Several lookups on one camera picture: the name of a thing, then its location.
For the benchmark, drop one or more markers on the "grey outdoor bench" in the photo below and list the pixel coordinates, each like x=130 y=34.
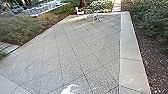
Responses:
x=80 y=12

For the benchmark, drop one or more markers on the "low green ground shrubs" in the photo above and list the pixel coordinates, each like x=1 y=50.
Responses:
x=23 y=28

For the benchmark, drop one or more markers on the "trimmed green hedge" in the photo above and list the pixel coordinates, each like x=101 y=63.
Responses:
x=151 y=18

